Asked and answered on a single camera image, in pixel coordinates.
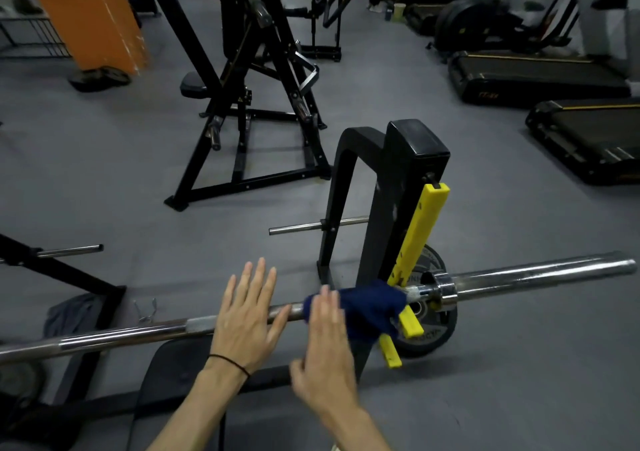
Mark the person's left hand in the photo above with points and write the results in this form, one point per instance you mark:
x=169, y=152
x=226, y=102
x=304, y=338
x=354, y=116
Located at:
x=247, y=320

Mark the person's right hand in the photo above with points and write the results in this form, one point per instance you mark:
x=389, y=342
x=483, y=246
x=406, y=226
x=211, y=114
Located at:
x=325, y=365

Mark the blue cleaning cloth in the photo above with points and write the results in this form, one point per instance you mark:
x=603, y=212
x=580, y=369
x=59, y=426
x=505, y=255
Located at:
x=370, y=300

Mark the steel barbell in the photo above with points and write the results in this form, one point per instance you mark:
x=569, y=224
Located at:
x=540, y=273

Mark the black padded bench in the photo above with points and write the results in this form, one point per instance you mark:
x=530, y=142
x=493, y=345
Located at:
x=170, y=375

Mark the metal spring collar clip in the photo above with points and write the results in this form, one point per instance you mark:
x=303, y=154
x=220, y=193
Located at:
x=145, y=315

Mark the black weight plate white lettering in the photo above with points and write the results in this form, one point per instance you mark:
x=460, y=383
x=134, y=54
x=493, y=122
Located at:
x=437, y=330

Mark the grey cloth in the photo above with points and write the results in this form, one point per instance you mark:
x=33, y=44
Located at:
x=70, y=313

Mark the yellow bar hook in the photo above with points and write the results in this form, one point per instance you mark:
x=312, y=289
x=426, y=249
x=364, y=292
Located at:
x=430, y=210

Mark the black grip-hole weight plate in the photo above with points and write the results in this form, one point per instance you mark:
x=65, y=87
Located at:
x=20, y=380

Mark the black bench press rack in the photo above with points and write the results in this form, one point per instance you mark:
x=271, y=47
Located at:
x=415, y=145

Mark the black and red lever machine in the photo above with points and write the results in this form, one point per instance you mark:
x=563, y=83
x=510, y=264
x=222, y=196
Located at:
x=192, y=85

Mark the small black weight plate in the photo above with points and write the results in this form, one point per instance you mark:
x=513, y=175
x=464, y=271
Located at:
x=117, y=75
x=86, y=80

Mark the pale bucket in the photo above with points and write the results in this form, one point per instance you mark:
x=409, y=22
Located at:
x=398, y=11

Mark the wide orange pillar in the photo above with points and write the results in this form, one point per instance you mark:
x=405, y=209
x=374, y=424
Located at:
x=85, y=15

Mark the black elliptical trainer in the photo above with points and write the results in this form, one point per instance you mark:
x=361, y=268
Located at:
x=465, y=23

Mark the black plate-loaded machine frame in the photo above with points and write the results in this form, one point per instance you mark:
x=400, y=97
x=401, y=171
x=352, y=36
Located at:
x=322, y=53

